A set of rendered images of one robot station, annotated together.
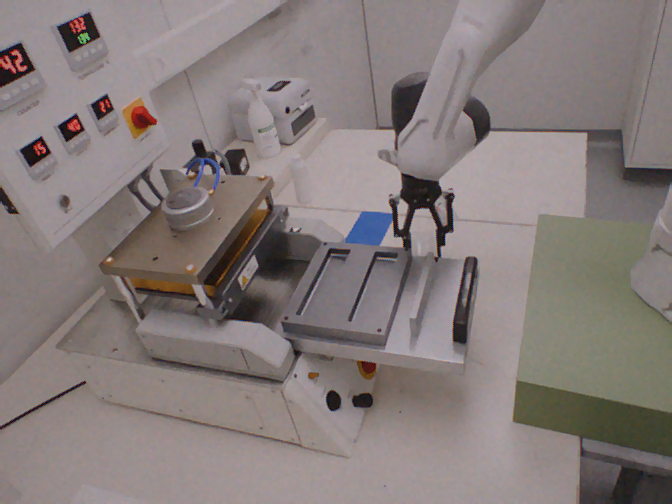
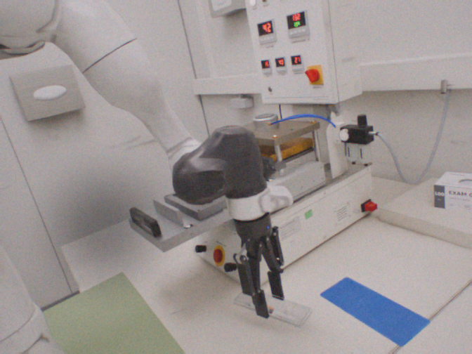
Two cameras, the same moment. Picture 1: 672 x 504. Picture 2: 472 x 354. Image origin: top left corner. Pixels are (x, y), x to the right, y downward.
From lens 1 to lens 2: 146 cm
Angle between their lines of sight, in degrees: 101
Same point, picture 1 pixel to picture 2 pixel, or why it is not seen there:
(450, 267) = (173, 230)
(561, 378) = (100, 286)
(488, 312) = (198, 340)
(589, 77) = not seen: outside the picture
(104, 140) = (293, 76)
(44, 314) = (379, 166)
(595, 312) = (94, 324)
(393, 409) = (194, 269)
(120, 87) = (310, 55)
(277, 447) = not seen: hidden behind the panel
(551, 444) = not seen: hidden behind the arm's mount
